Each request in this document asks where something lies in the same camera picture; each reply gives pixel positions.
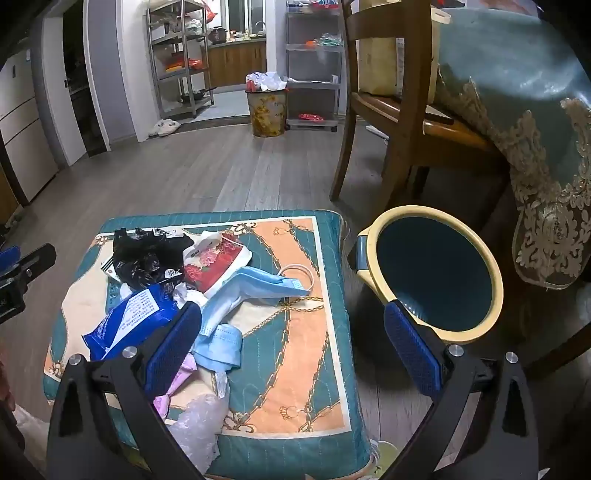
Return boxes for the blue face mask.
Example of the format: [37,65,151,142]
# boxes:
[191,323,244,372]
[198,264,319,340]

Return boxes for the grey shelf cart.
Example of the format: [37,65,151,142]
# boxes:
[285,0,345,132]

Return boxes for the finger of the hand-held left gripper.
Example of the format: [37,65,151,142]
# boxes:
[0,247,21,278]
[13,244,57,283]

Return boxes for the teal tablecloth with lace trim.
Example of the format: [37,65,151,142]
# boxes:
[434,7,591,291]

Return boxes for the metal shelf rack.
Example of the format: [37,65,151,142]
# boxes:
[147,0,215,121]

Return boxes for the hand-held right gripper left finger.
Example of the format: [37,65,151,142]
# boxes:
[46,300,206,480]

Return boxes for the cardboard box on chair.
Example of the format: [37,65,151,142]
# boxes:
[359,36,406,97]

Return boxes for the kitchen window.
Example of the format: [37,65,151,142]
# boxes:
[221,0,267,40]

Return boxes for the pink wrapper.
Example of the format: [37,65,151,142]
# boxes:
[154,353,200,422]

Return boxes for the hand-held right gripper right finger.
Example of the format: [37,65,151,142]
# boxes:
[383,300,541,480]

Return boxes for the wooden kitchen cabinet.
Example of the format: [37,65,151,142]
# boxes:
[205,39,269,88]

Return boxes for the white door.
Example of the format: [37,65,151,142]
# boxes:
[41,18,88,167]

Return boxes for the teal bin with yellow rim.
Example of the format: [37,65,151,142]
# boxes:
[353,205,505,344]

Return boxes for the red floral tissue packet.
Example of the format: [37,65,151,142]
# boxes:
[182,231,254,300]

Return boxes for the floral trash bin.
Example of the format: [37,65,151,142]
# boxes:
[245,71,289,138]

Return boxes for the clear plastic bag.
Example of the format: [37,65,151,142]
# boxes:
[166,369,232,476]

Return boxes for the white paper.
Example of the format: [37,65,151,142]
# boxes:
[173,282,208,308]

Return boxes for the teal patterned floor mat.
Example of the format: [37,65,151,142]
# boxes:
[41,210,372,480]

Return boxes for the wooden chair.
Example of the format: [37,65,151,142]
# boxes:
[330,0,513,217]

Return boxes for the colourful packets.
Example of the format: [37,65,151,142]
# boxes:
[305,34,343,49]

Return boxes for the white refrigerator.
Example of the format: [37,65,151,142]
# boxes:
[0,44,61,204]

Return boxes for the blue wet wipe packet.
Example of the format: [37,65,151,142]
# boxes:
[82,284,185,361]

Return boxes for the orange packets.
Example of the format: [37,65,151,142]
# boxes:
[166,58,204,73]

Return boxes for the black plastic bag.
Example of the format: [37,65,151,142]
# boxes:
[112,227,195,289]

